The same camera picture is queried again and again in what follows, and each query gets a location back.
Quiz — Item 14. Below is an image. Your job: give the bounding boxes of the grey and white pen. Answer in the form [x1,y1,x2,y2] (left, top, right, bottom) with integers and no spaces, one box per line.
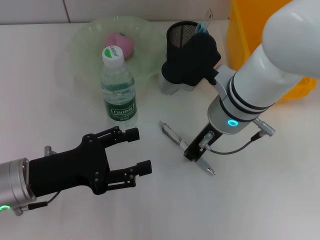
[159,120,217,177]

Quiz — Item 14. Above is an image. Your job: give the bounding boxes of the pink toy peach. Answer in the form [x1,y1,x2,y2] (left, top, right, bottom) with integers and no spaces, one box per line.
[103,31,136,61]

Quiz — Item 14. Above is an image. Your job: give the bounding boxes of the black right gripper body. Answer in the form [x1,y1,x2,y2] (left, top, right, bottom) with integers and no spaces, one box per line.
[188,121,224,155]

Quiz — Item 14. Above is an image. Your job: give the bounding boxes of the pale green glass fruit plate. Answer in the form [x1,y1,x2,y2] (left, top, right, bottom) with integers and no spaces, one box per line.
[66,15,168,85]

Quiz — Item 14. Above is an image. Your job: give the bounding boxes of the teal and blue scissors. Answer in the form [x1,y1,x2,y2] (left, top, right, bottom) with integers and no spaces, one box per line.
[194,21,210,36]

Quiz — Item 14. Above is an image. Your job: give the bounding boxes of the black mesh pen holder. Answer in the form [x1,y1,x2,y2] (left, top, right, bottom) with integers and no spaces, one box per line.
[165,21,210,66]

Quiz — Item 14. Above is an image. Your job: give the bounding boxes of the clear water bottle green label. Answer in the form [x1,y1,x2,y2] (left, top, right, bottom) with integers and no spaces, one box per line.
[100,44,139,123]

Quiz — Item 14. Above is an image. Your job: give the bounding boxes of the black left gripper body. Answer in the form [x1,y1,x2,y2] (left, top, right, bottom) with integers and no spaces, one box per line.
[28,133,111,199]

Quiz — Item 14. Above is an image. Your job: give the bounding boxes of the transparent plastic ruler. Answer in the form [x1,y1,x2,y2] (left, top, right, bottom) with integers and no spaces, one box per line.
[202,7,215,26]

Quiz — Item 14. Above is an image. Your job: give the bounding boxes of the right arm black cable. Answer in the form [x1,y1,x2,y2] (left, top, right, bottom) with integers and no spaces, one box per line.
[198,117,276,154]

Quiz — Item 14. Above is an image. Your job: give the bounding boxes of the yellow plastic bin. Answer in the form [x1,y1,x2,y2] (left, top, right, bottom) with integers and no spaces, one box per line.
[226,0,316,101]

